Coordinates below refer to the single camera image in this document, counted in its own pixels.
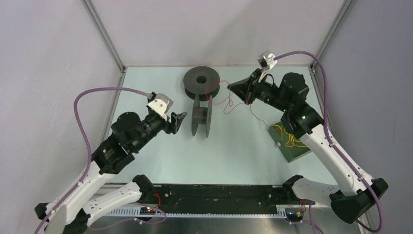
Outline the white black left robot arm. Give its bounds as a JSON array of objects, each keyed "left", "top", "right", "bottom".
[{"left": 63, "top": 111, "right": 187, "bottom": 234}]

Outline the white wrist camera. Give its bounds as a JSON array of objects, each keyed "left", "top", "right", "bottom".
[
  {"left": 147, "top": 93, "right": 173, "bottom": 121},
  {"left": 258, "top": 51, "right": 278, "bottom": 82}
]

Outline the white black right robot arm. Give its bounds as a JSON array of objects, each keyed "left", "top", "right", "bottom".
[{"left": 228, "top": 70, "right": 388, "bottom": 224}]

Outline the left aluminium frame post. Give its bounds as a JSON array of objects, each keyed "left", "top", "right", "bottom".
[{"left": 80, "top": 0, "right": 127, "bottom": 73}]

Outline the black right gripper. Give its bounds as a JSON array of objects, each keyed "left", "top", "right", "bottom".
[{"left": 228, "top": 68, "right": 291, "bottom": 113}]

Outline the yellow wire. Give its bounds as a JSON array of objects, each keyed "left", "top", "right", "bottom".
[{"left": 273, "top": 124, "right": 310, "bottom": 149}]

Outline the white slotted cable duct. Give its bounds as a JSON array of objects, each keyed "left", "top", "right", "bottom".
[{"left": 103, "top": 206, "right": 287, "bottom": 218}]

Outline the red wire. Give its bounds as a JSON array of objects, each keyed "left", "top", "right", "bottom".
[{"left": 205, "top": 80, "right": 282, "bottom": 133}]

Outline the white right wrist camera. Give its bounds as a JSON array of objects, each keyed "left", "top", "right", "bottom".
[{"left": 258, "top": 51, "right": 278, "bottom": 82}]

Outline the aluminium frame post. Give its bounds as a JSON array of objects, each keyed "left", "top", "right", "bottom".
[
  {"left": 316, "top": 0, "right": 356, "bottom": 60},
  {"left": 80, "top": 0, "right": 127, "bottom": 73}
]

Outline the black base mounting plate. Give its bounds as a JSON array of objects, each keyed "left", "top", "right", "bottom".
[{"left": 138, "top": 184, "right": 300, "bottom": 214}]

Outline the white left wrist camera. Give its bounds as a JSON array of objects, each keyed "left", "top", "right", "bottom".
[{"left": 147, "top": 93, "right": 173, "bottom": 121}]

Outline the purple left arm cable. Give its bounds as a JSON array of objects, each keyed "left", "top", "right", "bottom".
[{"left": 33, "top": 87, "right": 153, "bottom": 234}]

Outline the right aluminium frame post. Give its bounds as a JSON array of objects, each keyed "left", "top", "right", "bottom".
[{"left": 316, "top": 0, "right": 356, "bottom": 60}]

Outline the green tray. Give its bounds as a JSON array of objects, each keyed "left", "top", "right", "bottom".
[{"left": 268, "top": 122, "right": 311, "bottom": 163}]

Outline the dark grey spool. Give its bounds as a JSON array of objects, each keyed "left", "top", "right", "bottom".
[
  {"left": 191, "top": 95, "right": 212, "bottom": 137},
  {"left": 183, "top": 66, "right": 221, "bottom": 101}
]

